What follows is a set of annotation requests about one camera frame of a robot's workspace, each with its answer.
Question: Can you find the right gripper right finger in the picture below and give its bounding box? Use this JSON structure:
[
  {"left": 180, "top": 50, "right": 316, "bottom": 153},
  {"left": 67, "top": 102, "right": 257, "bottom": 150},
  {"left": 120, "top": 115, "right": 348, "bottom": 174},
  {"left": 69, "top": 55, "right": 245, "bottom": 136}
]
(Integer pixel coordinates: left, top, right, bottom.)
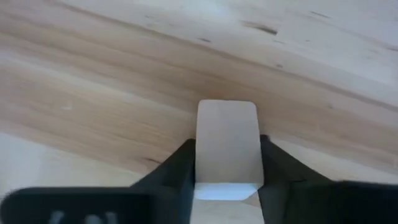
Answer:
[{"left": 256, "top": 134, "right": 343, "bottom": 224}]

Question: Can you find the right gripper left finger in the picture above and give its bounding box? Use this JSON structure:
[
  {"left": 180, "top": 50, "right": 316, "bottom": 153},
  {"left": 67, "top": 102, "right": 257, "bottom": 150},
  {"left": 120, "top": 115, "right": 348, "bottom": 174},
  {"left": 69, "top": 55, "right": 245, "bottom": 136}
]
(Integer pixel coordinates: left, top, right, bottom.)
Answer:
[{"left": 124, "top": 138, "right": 197, "bottom": 224}]

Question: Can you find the tan foam block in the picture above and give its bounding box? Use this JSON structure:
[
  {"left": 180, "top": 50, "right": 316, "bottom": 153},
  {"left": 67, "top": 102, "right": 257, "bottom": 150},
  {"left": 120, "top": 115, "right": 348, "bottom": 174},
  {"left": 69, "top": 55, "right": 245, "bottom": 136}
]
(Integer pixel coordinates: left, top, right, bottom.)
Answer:
[{"left": 193, "top": 99, "right": 265, "bottom": 202}]

